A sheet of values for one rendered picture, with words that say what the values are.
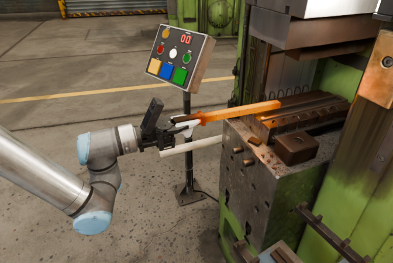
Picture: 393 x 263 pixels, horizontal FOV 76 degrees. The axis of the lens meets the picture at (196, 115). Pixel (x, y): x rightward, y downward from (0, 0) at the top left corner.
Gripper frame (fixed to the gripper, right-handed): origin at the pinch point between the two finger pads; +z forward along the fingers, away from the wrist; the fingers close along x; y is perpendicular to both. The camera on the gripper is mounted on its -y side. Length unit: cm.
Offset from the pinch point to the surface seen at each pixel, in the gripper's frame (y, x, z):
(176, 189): 104, -63, 7
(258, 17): -28.1, -7.9, 25.2
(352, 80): 0, -3, 73
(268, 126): 5.9, 6.3, 25.0
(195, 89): 10.3, -38.9, 14.6
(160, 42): -6, -67, 6
